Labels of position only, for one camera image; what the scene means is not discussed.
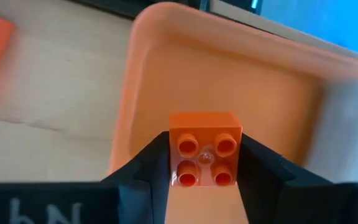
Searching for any orange plastic bin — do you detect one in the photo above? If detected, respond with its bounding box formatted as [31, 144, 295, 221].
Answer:
[107, 1, 358, 224]

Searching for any small orange toy block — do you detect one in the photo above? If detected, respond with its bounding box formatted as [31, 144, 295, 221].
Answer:
[168, 111, 244, 188]

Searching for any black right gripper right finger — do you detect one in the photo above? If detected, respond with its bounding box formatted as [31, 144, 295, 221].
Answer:
[237, 133, 358, 224]

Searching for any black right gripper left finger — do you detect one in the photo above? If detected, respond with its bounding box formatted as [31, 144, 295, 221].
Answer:
[0, 131, 171, 224]

